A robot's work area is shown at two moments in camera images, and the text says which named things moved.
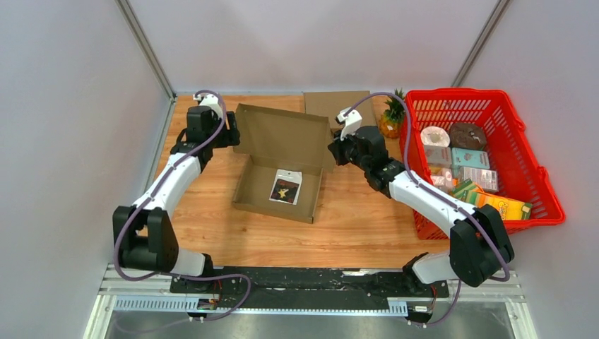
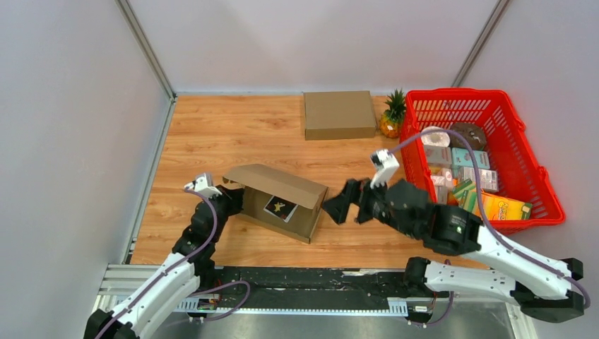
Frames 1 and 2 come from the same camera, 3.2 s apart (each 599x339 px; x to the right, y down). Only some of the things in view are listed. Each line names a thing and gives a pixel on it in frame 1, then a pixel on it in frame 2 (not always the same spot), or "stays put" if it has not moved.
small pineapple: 392,121 stays put
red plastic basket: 520,174 stays put
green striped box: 466,191 stays put
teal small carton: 470,158 stays put
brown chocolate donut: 465,135 stays put
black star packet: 285,186 -> 281,207
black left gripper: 231,137 -> 234,198
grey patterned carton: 487,179 stays put
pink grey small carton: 439,155 stays put
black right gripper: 336,146 -> 337,205
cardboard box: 268,139 -> 261,181
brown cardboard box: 331,104 stays put
